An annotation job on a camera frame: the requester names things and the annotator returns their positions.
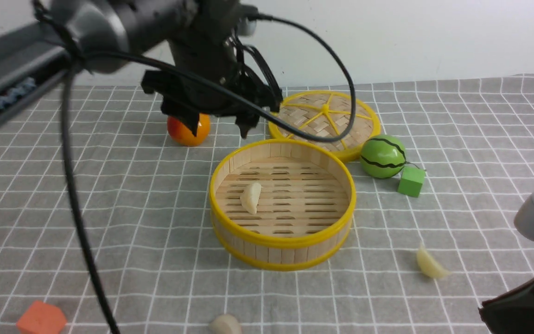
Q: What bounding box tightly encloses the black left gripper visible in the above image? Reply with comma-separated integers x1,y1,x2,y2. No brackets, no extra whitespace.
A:
140,37,283,139

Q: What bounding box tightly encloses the white dumpling bottom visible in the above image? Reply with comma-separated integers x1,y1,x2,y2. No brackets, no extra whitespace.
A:
209,314,242,334

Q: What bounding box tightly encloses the green wooden cube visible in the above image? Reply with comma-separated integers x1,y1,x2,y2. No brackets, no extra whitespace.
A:
397,166,426,198

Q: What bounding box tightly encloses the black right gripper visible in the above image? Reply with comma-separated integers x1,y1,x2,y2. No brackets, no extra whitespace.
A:
479,279,534,334

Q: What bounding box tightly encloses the yellowish dumpling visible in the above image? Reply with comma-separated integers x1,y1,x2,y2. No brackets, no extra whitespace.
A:
416,244,451,279

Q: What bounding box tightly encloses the woven bamboo steamer lid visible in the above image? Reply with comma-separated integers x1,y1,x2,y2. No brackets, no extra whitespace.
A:
275,90,381,163

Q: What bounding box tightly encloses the grey checked tablecloth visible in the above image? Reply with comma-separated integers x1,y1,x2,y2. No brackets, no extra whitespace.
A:
0,75,534,334

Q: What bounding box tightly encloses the white dumpling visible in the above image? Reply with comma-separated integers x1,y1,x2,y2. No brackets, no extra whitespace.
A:
209,314,242,334
240,182,262,214

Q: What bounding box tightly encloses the green toy watermelon ball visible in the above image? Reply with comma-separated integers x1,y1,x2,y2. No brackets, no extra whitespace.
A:
360,135,407,179

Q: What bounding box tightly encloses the orange red toy pear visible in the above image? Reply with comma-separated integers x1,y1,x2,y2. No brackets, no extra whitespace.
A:
167,114,211,147

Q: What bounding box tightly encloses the bamboo steamer tray yellow rim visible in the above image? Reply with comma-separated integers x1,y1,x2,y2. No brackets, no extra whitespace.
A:
208,139,357,271

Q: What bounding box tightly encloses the black cable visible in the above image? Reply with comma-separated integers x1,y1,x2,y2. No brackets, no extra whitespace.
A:
33,0,357,334

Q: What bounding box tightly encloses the orange wooden block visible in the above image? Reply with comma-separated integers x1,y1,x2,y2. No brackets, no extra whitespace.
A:
16,301,67,334

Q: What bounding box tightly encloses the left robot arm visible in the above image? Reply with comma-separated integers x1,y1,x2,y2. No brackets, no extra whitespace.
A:
0,0,283,137

